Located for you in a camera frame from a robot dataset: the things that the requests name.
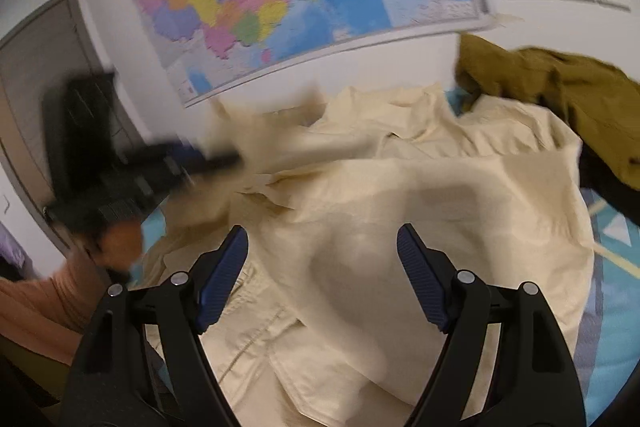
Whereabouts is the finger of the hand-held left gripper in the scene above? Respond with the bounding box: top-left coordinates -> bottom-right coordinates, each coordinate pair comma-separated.
150,141 -> 242,182

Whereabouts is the black garment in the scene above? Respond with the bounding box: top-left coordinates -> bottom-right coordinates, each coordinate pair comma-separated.
579,146 -> 640,228

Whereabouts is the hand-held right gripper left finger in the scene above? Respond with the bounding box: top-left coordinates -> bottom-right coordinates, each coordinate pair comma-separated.
62,225 -> 249,427

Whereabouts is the olive green garment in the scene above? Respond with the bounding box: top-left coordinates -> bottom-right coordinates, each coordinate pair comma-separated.
455,34 -> 640,190

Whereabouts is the teal and grey bedsheet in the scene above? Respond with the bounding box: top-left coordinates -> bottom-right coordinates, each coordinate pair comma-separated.
127,84 -> 640,427

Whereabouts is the cream jacket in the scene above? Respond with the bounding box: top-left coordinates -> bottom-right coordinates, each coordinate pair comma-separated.
142,82 -> 596,427

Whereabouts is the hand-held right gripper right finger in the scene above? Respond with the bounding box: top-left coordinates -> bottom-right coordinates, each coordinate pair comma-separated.
396,223 -> 586,427

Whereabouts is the grey wooden door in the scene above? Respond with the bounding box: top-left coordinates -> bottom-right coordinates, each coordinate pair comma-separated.
0,0 -> 143,258

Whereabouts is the purple cloth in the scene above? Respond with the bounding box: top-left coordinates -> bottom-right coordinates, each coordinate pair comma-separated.
0,226 -> 27,269

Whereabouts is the person's left forearm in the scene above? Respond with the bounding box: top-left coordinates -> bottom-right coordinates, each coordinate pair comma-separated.
0,222 -> 146,365

